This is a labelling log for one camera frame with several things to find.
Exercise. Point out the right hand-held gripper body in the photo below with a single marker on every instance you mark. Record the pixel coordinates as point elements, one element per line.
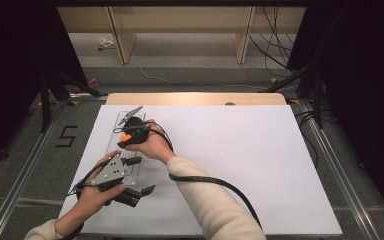
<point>139,130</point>

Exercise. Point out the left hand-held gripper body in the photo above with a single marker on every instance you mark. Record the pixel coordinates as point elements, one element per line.
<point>111,171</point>

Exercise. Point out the orange ball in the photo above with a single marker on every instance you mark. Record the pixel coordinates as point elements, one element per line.
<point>125,137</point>

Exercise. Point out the clear plastic tray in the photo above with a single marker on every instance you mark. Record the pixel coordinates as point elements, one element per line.
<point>132,175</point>

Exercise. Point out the person's right hand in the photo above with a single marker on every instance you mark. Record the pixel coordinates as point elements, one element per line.
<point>155,146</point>

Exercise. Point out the person's left hand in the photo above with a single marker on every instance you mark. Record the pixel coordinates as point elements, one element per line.
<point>88,203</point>

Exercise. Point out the light wooden table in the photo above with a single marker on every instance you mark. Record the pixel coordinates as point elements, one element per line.
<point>180,99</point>

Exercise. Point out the yellow tape piece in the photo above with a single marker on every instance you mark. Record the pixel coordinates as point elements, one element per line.
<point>293,101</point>
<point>273,80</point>
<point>74,102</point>

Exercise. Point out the pink object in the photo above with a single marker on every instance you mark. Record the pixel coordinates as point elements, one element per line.
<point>92,81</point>

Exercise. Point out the black metal stand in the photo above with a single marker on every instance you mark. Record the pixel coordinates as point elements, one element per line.
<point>318,106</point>
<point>45,106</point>

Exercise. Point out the crumpled white paper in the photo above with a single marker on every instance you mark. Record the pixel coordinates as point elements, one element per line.
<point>105,43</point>

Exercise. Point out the white board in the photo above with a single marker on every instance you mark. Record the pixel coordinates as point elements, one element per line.
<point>246,150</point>

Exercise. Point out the light wooden desk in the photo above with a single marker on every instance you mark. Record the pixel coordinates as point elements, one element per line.
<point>186,20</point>

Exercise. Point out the black curtain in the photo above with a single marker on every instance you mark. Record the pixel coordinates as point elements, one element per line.
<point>366,83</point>
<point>10,66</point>

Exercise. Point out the metal floor rail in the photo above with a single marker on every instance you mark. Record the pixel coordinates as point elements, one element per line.
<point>343,186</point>
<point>20,186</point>

